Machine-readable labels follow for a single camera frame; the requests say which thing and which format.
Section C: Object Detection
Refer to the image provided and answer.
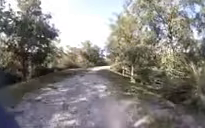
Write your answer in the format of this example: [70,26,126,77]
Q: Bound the row of green trees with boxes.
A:
[0,0,108,84]
[104,0,205,116]

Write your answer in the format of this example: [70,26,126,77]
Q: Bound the wooden fence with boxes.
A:
[110,65,136,81]

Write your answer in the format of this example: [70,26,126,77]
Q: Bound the grass verge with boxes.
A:
[101,68,205,118]

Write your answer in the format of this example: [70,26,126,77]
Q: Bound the grey gravel path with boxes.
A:
[9,65,205,128]

